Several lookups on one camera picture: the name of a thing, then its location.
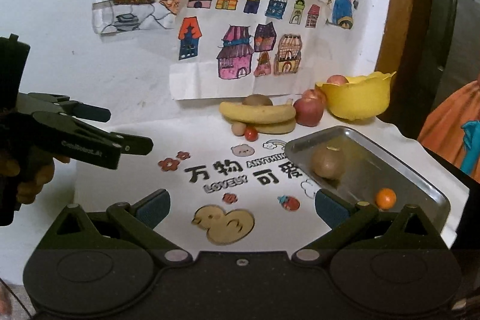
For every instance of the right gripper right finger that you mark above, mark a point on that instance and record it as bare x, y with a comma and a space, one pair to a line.
363, 226

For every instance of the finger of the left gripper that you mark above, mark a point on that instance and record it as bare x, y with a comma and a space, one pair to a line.
62, 135
29, 103

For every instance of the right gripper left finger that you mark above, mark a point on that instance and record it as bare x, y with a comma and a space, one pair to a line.
122, 235

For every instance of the small orange tangerine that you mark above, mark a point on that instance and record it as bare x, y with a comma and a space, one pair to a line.
385, 199

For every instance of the brown kiwi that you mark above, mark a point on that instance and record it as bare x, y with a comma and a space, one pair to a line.
328, 162
257, 100

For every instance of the yellow banana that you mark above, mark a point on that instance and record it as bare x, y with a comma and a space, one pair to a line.
257, 114
277, 128

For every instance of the red apple front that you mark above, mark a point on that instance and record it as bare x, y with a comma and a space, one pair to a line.
309, 111

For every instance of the red apple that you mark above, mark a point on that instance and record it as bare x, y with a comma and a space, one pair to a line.
318, 94
309, 111

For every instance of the red cherry tomato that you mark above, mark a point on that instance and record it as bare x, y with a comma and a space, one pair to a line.
251, 134

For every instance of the small beige longan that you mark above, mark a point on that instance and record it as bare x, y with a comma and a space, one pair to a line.
238, 128

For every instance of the person's left hand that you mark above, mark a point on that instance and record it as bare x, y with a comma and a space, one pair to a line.
23, 183

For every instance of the metal tray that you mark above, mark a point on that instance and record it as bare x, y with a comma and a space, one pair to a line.
368, 168

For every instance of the white printed table cloth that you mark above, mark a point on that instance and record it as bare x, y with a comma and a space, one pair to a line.
227, 193

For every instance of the yellow flower-shaped bowl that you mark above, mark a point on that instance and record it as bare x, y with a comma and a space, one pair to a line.
362, 97

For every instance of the bubblegum girl poster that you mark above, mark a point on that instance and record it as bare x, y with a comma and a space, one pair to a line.
451, 130

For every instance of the red apple back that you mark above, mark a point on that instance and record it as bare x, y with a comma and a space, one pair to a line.
318, 94

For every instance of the apple inside yellow bowl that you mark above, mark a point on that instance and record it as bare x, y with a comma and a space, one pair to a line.
337, 80

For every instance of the houses drawing paper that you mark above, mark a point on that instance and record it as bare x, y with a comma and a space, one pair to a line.
234, 48

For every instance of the brown wooden door frame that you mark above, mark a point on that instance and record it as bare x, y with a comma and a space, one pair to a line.
405, 29

